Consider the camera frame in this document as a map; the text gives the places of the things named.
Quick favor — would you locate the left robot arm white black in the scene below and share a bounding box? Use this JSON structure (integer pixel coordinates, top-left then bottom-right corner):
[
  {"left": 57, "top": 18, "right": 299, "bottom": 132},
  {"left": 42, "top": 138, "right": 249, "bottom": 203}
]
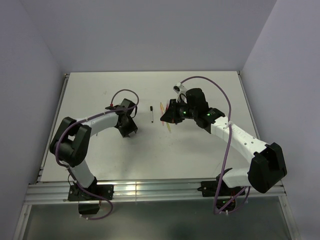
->
[{"left": 49, "top": 98, "right": 138, "bottom": 201}]

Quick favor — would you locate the purple cable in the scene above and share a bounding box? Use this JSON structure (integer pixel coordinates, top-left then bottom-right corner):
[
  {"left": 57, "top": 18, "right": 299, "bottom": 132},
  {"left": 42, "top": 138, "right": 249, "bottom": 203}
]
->
[
  {"left": 180, "top": 75, "right": 251, "bottom": 216},
  {"left": 55, "top": 88, "right": 140, "bottom": 176}
]

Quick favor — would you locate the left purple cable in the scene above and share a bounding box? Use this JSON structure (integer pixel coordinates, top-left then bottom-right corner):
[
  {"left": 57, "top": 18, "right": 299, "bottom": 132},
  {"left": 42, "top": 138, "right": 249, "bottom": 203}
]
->
[{"left": 55, "top": 88, "right": 140, "bottom": 176}]

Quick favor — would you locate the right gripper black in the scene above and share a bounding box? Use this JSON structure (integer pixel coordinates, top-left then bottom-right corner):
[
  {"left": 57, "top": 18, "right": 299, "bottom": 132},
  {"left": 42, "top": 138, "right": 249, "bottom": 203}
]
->
[{"left": 160, "top": 98, "right": 198, "bottom": 124}]

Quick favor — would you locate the white pen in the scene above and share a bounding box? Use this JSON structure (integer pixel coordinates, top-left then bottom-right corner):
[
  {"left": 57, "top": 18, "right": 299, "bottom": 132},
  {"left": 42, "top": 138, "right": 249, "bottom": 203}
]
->
[{"left": 149, "top": 105, "right": 154, "bottom": 123}]

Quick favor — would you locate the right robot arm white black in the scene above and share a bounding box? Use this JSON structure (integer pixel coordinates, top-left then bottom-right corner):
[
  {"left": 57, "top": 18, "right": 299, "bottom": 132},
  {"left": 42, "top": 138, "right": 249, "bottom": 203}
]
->
[{"left": 160, "top": 84, "right": 287, "bottom": 195}]

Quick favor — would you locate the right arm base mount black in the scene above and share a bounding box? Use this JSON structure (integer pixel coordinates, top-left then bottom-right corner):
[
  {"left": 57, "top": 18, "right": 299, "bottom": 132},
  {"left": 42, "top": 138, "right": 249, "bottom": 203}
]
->
[{"left": 197, "top": 180, "right": 246, "bottom": 213}]

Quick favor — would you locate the orange pen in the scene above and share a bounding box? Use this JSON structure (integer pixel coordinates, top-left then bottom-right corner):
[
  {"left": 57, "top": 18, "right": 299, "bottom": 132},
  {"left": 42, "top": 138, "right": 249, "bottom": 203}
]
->
[{"left": 159, "top": 102, "right": 165, "bottom": 126}]

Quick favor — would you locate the aluminium rail frame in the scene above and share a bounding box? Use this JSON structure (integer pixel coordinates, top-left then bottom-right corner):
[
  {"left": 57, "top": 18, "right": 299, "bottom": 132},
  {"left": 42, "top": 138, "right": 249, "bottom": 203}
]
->
[{"left": 23, "top": 72, "right": 286, "bottom": 208}]

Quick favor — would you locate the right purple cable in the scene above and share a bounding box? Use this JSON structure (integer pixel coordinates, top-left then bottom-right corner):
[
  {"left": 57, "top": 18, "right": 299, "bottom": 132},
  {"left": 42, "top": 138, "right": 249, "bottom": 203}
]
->
[{"left": 180, "top": 75, "right": 251, "bottom": 216}]

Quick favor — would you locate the yellow pen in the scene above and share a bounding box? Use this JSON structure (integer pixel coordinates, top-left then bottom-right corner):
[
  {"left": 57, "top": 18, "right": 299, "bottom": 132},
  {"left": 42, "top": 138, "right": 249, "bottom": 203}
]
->
[{"left": 161, "top": 102, "right": 173, "bottom": 134}]

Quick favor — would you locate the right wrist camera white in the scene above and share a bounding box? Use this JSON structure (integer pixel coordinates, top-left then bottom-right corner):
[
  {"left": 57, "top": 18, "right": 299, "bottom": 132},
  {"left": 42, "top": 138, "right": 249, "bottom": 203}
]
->
[{"left": 173, "top": 82, "right": 188, "bottom": 103}]

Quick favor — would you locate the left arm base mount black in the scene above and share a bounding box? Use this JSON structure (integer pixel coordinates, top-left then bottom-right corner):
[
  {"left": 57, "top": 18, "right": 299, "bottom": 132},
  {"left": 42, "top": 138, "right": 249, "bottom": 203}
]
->
[{"left": 67, "top": 180, "right": 114, "bottom": 220}]

